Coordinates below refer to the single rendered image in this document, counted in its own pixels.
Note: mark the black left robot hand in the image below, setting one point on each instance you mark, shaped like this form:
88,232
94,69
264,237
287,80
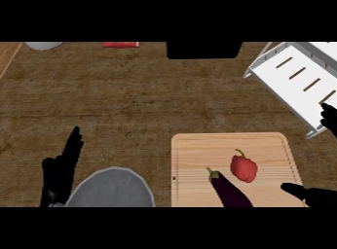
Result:
57,175

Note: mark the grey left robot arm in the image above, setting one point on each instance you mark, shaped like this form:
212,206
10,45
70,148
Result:
113,189

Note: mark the white tiered basket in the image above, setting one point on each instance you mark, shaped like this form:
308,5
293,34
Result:
301,69

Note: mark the pale wooden cutting board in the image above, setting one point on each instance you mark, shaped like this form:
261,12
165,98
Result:
262,191

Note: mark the purple eggplant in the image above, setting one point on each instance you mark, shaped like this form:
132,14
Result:
230,191

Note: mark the red bell pepper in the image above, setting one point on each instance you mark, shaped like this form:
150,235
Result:
245,168

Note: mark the black appliance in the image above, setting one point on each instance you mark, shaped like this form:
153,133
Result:
205,49

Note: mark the grey bowl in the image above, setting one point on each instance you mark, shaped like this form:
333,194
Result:
44,45

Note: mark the red packet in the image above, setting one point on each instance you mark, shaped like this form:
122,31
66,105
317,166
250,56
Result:
122,44

